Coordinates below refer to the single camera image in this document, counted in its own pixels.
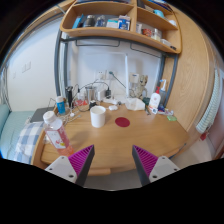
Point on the Groot figurine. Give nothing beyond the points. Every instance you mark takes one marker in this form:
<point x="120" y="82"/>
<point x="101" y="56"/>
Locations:
<point x="142" y="85"/>

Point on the white pump lotion bottle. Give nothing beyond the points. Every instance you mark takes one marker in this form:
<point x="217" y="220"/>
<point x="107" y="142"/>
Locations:
<point x="155" y="99"/>

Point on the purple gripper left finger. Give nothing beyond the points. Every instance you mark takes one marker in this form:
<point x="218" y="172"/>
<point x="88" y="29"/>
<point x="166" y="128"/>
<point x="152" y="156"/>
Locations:
<point x="74" y="168"/>

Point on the stainless steel cup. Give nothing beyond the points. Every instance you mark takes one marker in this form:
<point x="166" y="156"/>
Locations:
<point x="90" y="93"/>

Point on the white earbuds case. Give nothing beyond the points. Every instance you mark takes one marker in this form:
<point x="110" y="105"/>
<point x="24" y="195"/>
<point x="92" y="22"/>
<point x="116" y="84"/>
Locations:
<point x="113" y="107"/>

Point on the clear pink-label water bottle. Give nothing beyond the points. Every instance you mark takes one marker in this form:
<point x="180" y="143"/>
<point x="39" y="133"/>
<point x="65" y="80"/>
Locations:
<point x="56" y="133"/>

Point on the grey laptop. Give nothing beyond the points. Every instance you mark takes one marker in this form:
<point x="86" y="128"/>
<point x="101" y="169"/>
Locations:
<point x="38" y="115"/>

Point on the wooden wall shelf unit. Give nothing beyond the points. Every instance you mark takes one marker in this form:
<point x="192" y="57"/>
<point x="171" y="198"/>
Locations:
<point x="149" y="22"/>

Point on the blue plaid pillow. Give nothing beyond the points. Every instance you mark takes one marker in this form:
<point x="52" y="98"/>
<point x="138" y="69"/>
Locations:
<point x="26" y="143"/>

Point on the blue-label white-cap bottle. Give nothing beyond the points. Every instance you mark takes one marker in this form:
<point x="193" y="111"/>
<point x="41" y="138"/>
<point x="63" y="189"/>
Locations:
<point x="60" y="104"/>

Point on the green small box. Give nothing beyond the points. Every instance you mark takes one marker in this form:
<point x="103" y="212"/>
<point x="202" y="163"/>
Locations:
<point x="171" y="118"/>

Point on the white power adapter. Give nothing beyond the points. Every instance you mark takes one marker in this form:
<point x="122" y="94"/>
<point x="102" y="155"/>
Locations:
<point x="101" y="95"/>

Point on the white ceramic mug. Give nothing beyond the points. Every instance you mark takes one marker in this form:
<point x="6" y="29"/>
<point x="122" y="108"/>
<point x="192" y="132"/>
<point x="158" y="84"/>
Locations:
<point x="97" y="114"/>

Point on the round dark red coaster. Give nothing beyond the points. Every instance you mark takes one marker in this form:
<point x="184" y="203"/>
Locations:
<point x="122" y="122"/>

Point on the white tissue box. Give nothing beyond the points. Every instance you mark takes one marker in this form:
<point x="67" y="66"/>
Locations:
<point x="134" y="104"/>

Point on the black cylindrical bottle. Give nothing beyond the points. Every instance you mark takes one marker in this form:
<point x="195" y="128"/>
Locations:
<point x="69" y="95"/>

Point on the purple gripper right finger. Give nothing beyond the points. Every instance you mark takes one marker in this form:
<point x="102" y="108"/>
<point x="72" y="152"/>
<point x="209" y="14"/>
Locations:
<point x="151" y="168"/>

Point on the clear spray bottle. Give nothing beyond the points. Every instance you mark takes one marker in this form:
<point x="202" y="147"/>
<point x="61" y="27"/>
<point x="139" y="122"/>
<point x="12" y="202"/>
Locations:
<point x="162" y="91"/>

